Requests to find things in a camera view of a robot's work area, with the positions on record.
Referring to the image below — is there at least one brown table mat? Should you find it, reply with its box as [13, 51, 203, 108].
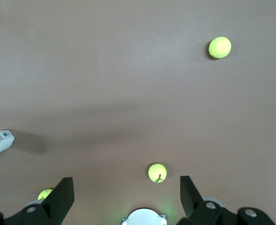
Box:
[0, 0, 276, 225]

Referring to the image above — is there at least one yellow-green tennis ball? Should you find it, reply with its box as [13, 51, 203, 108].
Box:
[148, 163, 168, 184]
[208, 36, 232, 59]
[37, 188, 54, 201]

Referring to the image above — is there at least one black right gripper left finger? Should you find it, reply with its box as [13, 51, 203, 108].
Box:
[0, 177, 75, 225]

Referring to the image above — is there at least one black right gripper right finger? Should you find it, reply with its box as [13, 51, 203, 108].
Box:
[177, 175, 276, 225]

